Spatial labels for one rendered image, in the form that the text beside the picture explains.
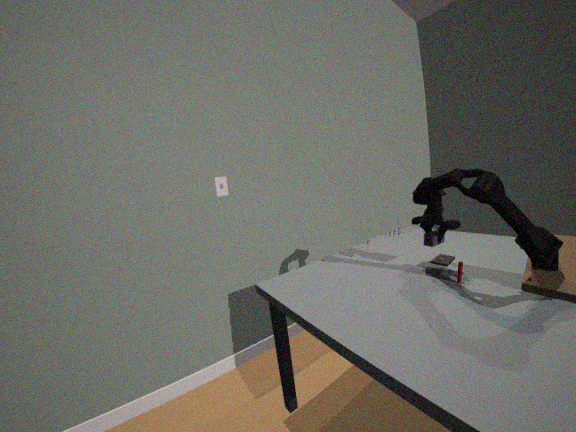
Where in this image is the dark red peg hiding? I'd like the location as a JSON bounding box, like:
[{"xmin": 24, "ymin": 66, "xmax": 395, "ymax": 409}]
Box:
[{"xmin": 457, "ymin": 262, "xmax": 463, "ymax": 283}]

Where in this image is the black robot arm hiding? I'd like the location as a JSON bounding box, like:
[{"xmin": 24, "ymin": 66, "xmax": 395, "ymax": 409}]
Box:
[{"xmin": 412, "ymin": 168, "xmax": 564, "ymax": 271}]

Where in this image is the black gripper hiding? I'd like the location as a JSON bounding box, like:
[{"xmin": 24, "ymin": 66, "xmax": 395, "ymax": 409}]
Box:
[{"xmin": 412, "ymin": 206, "xmax": 460, "ymax": 244}]

